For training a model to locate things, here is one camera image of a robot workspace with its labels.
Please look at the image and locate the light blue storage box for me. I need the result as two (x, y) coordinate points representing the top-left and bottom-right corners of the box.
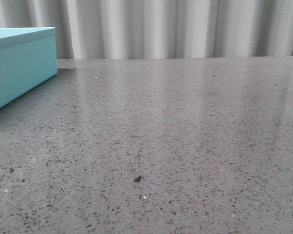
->
(0, 27), (58, 108)

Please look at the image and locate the small black debris piece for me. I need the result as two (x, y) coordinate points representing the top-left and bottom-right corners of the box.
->
(134, 175), (142, 182)

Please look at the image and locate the grey pleated curtain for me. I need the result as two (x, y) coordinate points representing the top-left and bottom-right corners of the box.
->
(0, 0), (293, 59)

